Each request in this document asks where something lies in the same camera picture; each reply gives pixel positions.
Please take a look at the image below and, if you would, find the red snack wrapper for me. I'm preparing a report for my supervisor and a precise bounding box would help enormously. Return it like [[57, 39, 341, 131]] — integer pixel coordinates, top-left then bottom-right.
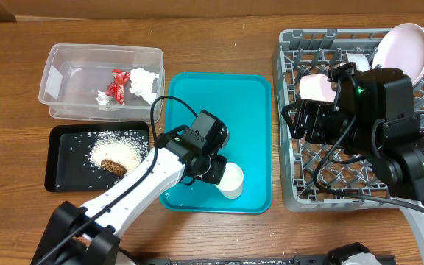
[[105, 69, 130, 105]]

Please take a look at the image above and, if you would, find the black rectangular tray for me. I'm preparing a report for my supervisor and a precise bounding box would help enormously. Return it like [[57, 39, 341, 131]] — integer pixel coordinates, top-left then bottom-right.
[[45, 121, 149, 192]]

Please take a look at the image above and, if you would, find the white rice pile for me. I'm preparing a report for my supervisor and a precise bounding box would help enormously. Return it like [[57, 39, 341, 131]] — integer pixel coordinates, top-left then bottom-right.
[[88, 130, 149, 178]]

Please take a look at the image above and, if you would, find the grey bowl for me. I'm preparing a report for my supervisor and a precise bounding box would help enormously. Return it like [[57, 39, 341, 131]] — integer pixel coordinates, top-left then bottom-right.
[[342, 53, 370, 71]]

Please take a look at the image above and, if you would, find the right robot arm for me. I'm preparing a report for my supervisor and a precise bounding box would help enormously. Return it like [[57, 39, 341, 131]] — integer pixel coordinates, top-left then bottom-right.
[[281, 63, 424, 262]]

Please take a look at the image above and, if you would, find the teal serving tray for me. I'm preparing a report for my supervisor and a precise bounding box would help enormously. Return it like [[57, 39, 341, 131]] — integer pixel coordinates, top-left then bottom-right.
[[160, 72, 273, 214]]

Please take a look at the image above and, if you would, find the pink plate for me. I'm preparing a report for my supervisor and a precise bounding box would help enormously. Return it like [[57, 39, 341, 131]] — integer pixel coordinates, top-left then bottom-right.
[[372, 23, 424, 85]]

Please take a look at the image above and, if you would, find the clear plastic storage bin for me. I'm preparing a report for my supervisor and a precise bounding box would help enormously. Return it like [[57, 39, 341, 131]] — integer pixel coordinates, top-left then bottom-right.
[[38, 43, 165, 121]]

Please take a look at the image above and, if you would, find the small white dish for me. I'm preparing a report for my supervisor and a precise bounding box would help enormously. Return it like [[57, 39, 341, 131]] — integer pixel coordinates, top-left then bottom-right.
[[215, 162, 244, 199]]

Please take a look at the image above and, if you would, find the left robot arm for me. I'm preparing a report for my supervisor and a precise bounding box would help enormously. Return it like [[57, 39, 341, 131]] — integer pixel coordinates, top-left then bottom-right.
[[32, 126, 229, 264]]

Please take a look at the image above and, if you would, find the white napkin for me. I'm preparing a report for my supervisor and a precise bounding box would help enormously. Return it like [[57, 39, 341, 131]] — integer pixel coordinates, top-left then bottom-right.
[[129, 68, 159, 105]]

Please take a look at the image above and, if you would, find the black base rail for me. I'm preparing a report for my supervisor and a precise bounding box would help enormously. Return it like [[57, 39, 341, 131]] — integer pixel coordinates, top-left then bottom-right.
[[134, 255, 396, 265]]

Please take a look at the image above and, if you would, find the grey dishwasher rack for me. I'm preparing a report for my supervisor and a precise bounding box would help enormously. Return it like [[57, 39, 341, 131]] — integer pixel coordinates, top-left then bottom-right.
[[272, 28, 424, 212]]

